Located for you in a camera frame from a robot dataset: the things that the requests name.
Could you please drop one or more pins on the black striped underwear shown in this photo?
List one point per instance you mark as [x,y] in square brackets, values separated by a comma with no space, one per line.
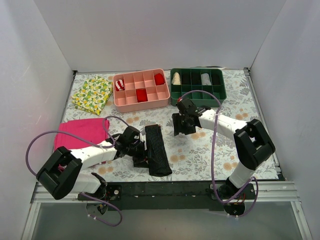
[159,165]

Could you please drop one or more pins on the cream rolled cloth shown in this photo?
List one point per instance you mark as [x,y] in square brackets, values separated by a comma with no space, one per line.
[176,79]

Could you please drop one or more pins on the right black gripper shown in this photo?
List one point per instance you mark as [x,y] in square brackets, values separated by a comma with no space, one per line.
[180,124]

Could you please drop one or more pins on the red rolled cloth back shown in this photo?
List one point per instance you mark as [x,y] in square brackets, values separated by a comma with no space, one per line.
[159,79]

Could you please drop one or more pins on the magenta folded cloth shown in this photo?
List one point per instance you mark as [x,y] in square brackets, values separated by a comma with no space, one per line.
[76,136]

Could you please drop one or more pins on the aluminium frame rail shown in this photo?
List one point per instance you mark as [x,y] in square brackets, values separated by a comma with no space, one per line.
[274,213]

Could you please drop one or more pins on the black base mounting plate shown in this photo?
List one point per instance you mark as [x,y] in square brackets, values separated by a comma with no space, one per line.
[161,195]

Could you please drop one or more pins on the pink divided organizer box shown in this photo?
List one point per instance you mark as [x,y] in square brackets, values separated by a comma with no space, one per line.
[126,101]

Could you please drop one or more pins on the red rolled cloth front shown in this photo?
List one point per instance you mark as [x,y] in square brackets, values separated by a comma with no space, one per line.
[141,95]

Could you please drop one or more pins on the red rolled cloth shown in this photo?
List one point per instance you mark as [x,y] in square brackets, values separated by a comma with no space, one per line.
[141,95]
[159,79]

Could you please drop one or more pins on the lemon print folded cloth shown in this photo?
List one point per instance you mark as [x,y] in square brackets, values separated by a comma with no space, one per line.
[93,95]

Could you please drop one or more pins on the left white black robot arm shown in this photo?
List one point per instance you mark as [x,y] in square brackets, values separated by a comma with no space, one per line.
[64,171]

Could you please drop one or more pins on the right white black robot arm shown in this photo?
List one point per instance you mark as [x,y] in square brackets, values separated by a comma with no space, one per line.
[253,144]

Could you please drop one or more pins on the red white striped rolled sock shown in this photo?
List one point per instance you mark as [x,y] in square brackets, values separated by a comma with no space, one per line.
[119,85]

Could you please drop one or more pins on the grey rolled cloth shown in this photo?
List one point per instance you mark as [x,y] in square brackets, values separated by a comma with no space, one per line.
[205,79]

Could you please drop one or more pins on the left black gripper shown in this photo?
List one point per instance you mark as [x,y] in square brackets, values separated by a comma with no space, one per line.
[139,160]

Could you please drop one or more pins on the green divided organizer box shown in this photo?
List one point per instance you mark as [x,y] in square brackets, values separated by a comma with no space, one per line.
[191,86]

